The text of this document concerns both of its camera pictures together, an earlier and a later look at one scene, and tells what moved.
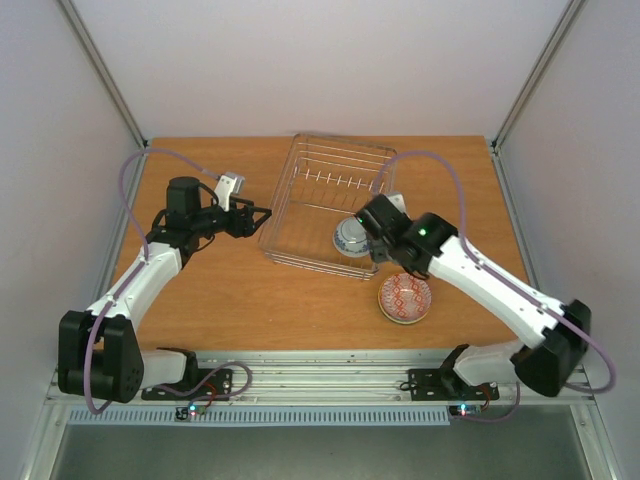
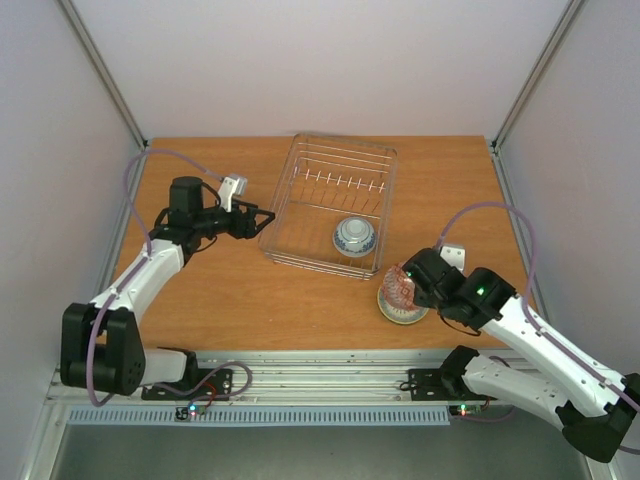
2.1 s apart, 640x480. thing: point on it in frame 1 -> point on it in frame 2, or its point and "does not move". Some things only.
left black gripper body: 235,228 does not move
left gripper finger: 249,206 does not move
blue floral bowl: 350,239 does not move
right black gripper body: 375,220 -> 417,279
